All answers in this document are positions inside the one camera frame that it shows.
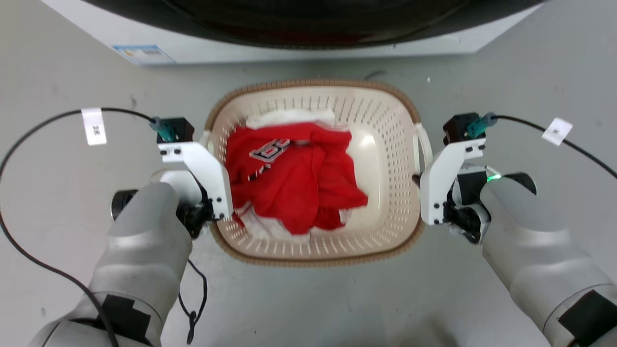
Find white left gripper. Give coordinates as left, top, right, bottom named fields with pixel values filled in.
left=158, top=141, right=235, bottom=239

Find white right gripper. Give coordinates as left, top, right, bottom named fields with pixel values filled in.
left=412, top=138, right=488, bottom=241

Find cream plastic laundry basket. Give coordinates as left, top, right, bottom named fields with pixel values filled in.
left=204, top=79, right=433, bottom=268

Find red printed garment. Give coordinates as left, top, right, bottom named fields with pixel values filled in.
left=225, top=122, right=369, bottom=235

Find white garment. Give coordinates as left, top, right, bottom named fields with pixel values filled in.
left=233, top=109, right=350, bottom=244

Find white washing machine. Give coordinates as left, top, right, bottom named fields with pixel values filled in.
left=40, top=0, right=546, bottom=66

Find blue energy label sticker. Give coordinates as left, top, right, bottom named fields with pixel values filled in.
left=111, top=44, right=177, bottom=66

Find dark washing machine door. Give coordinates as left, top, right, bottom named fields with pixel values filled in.
left=81, top=0, right=546, bottom=50

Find white cable label tag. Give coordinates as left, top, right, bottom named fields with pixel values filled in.
left=80, top=107, right=108, bottom=147
left=541, top=117, right=574, bottom=147

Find thin black looped cable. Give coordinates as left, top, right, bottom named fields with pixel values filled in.
left=177, top=259, right=209, bottom=346

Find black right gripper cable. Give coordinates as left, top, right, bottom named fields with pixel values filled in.
left=467, top=112, right=617, bottom=180

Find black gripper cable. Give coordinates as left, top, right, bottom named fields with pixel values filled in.
left=467, top=112, right=617, bottom=180
left=0, top=107, right=174, bottom=347

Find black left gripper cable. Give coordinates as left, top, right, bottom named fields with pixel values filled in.
left=0, top=107, right=174, bottom=347

